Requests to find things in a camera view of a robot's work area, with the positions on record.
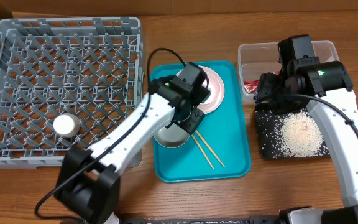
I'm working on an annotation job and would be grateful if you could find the grey shallow bowl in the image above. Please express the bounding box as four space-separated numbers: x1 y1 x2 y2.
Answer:
154 124 190 149

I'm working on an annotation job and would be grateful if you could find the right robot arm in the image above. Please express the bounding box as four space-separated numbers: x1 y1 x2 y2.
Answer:
254 34 358 223

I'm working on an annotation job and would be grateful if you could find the teal plastic tray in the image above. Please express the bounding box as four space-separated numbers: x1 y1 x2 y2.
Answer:
153 60 251 182

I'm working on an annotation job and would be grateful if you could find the upper wooden chopstick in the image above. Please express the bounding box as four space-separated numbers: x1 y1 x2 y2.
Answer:
195 130 225 167

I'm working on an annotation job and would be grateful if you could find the clear plastic bin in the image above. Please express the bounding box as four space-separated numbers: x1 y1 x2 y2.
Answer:
237 40 339 105

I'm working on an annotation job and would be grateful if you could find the wooden chopstick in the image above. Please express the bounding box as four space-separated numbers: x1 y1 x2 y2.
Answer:
191 134 214 169
195 130 225 167

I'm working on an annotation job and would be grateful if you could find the pile of rice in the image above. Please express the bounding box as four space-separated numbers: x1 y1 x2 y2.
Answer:
256 108 331 158

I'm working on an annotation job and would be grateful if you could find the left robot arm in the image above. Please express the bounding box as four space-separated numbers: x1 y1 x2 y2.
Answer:
54 62 211 223

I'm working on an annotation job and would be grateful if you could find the red snack wrapper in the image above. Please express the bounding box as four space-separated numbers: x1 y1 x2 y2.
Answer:
244 80 259 94

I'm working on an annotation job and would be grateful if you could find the grey plastic dish rack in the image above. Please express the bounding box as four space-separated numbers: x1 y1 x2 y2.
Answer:
0 17 145 169

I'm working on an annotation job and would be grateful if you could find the black plastic tray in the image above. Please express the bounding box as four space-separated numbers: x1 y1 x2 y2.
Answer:
254 101 332 161

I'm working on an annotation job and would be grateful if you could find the lower wooden chopstick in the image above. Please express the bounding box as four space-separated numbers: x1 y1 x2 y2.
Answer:
191 134 214 169

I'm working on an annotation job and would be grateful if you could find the large white plate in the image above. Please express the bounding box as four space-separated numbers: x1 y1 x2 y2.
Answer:
197 65 225 114

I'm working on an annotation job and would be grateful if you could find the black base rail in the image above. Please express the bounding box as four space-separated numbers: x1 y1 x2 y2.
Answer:
119 215 287 224

